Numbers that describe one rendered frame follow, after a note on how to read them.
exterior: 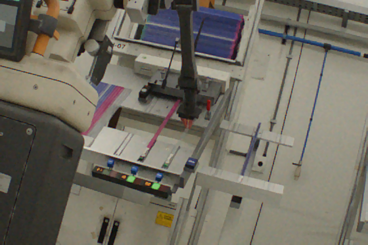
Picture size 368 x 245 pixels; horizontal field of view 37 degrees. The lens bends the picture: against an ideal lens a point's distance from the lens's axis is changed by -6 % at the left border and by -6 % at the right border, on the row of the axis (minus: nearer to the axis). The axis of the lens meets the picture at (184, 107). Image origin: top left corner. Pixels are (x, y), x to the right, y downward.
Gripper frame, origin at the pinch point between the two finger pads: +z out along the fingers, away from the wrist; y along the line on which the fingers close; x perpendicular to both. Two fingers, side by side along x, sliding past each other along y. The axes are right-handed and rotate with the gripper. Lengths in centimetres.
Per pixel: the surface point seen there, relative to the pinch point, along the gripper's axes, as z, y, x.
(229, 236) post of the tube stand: 21, -33, 40
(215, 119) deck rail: -0.2, -9.8, -10.0
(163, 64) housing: -7.0, 25.6, -36.1
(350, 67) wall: 59, -71, -194
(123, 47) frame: -6, 52, -45
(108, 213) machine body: 39, 28, 30
